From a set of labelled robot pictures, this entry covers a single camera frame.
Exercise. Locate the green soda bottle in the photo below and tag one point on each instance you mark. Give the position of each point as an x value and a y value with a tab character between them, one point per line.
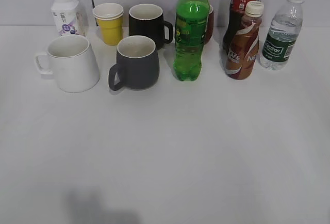
190	30

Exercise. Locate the white ceramic mug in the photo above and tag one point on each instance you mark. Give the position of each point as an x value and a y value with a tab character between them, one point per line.
71	62

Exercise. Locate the yellow paper cup stack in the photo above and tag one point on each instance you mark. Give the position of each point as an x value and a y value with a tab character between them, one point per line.
109	17

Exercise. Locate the grey ceramic mug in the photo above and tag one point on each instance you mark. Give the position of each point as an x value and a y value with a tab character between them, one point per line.
137	64

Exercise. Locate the dark red mug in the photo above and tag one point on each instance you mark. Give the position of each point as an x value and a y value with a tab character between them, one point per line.
210	24

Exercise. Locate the black ceramic mug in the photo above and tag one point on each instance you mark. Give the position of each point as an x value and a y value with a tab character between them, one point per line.
148	20

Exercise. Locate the brown coffee drink bottle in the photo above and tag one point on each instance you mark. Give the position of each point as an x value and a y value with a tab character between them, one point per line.
244	47

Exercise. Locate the white yogurt drink bottle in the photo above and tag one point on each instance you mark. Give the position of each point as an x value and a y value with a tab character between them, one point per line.
68	17

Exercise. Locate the cola bottle red label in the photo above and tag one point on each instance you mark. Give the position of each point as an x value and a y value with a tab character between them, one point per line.
238	7

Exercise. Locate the clear water bottle green label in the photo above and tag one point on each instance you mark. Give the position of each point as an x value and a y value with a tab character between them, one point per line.
282	35

